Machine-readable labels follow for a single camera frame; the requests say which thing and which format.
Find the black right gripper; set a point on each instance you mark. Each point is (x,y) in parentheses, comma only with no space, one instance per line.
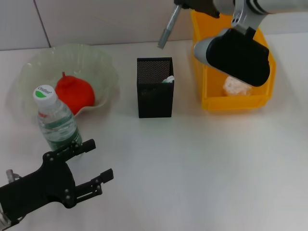
(202,7)

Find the white paper ball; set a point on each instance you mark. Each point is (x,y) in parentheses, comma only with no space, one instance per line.
(235,87)

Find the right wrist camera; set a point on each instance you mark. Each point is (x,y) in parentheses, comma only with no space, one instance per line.
(238,57)

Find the translucent green glass fruit plate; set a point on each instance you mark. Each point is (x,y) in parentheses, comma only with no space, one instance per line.
(79,60)

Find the red-orange fruit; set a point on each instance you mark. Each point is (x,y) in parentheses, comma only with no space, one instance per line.
(77,93)

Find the clear bottle with green label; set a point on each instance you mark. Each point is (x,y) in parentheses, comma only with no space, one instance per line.
(57,125)

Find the yellow plastic bin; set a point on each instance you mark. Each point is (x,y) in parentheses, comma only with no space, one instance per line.
(240,102)

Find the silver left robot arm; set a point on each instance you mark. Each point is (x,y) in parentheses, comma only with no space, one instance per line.
(3,219)

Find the black mesh pen holder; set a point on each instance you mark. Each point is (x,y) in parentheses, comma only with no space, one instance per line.
(154,101)

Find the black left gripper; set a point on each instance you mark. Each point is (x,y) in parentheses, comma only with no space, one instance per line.
(41,185)

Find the grey marker pen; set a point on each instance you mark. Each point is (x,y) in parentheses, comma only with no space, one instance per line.
(169,24)

